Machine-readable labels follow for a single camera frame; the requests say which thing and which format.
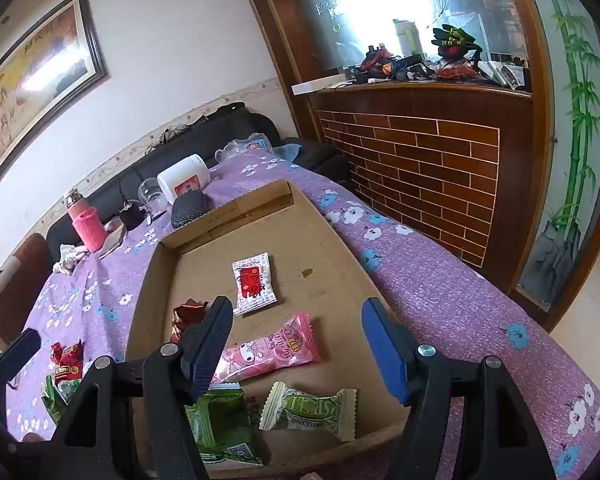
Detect red gold snack packet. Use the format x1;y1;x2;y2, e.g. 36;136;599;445
54;341;84;385

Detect white paper boxes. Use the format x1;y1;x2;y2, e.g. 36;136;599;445
477;60;526;90

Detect blue cloth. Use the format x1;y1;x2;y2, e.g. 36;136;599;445
272;142;308;165

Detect clear glass cup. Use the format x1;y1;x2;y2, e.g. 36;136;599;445
138;177;164;202

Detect white plastic jar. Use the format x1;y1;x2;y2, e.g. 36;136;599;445
156;154;212;205

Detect pink snack packet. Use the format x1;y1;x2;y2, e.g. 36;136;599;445
211;311;322;386

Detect pink bottle with knitted sleeve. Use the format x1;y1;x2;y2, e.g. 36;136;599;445
66;188;107;253

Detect small dark red foil wrapper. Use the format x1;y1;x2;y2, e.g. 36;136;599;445
169;299;210;343

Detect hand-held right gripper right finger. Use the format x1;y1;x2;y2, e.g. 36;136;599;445
361;297;558;480

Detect framed horse painting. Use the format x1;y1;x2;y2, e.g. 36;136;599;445
0;0;110;206

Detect crumpled white cloth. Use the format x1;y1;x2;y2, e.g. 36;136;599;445
52;244;88;276

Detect green black gloves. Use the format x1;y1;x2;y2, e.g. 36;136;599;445
431;24;483;61

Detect white red snack packet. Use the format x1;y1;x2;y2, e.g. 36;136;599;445
231;252;279;317

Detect worn grey notebook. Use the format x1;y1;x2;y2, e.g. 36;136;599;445
99;220;127;260

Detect black electronic device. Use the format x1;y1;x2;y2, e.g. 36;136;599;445
395;52;431;81

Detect black textured glasses case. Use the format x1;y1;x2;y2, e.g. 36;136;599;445
171;191;214;229

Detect brown chair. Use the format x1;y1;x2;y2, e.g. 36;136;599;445
0;232;53;356

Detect red black tool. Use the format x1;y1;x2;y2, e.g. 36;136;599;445
359;45;396;78

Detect green white twisted candy packet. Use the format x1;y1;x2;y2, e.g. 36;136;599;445
258;381;358;442

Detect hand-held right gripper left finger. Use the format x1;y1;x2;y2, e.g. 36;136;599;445
40;296;236;480

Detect white green bottle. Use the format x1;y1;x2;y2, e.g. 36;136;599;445
392;18;422;57

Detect purple floral tablecloth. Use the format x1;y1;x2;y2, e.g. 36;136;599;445
5;147;600;480

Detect red mesh bag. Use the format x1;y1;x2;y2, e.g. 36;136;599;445
436;57;477;81

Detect black leather sofa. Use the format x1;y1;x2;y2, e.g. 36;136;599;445
46;102;351;261

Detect wooden partition frame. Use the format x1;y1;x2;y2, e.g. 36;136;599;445
232;0;600;333

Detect bamboo wall painting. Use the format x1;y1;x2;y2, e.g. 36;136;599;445
517;0;600;311

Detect dark clothing pile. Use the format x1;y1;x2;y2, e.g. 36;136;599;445
150;102;246;146

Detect small black cup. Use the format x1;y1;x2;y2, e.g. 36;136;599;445
118;201;147;231

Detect shallow cardboard box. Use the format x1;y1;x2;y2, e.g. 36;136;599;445
125;178;416;480

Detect green snack packet with code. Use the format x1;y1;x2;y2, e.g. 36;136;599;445
185;384;263;466

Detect white flat box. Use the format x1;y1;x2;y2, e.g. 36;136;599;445
291;74;351;96

